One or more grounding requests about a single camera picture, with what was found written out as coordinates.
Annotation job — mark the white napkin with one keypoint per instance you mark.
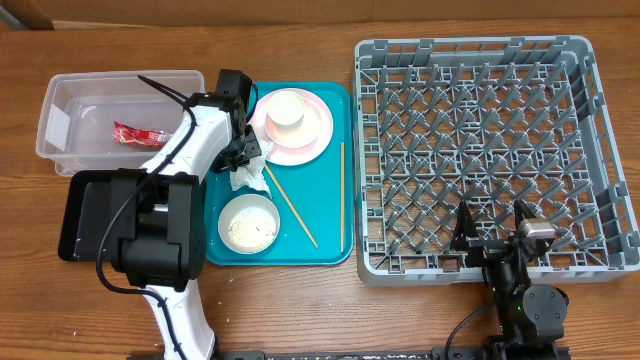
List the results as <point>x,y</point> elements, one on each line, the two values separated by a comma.
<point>251,175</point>

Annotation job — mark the clear plastic bin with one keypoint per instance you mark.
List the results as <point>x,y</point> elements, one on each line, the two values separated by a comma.
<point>76,127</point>

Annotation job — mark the white bowl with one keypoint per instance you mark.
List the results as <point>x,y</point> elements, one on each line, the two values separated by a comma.
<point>249,224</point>

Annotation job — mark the pink plate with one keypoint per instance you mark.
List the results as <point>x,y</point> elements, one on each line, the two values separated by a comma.
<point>288,156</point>

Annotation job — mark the wooden chopstick straight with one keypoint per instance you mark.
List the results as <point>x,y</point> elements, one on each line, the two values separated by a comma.
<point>342,198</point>

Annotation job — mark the black plastic tray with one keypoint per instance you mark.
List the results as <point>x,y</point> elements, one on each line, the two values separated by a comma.
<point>85,215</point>

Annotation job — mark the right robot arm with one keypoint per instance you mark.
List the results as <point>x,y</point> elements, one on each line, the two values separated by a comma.
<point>531,317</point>

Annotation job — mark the wooden chopstick diagonal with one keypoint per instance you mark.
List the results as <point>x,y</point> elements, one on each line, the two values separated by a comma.
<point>291,206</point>

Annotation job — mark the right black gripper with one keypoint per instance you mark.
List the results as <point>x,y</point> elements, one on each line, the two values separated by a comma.
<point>485,248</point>

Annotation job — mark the red sauce packet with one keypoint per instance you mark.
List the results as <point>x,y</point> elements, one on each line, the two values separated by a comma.
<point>128,135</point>

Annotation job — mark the grey dishwasher rack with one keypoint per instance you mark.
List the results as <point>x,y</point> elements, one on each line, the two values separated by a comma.
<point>486,121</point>

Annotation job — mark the pink small bowl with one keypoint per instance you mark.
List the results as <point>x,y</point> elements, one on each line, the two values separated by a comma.
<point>299,134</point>

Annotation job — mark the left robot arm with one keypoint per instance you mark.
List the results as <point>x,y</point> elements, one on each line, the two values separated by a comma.
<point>210,122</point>

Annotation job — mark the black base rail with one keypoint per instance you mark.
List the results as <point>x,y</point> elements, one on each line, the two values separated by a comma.
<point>437,353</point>

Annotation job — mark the cream paper cup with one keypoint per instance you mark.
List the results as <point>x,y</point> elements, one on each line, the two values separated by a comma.
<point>285,107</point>

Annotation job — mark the teal serving tray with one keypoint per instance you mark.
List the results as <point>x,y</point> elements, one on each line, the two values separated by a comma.
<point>313,188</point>

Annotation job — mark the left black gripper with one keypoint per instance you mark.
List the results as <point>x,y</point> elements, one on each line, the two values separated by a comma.
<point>253,148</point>

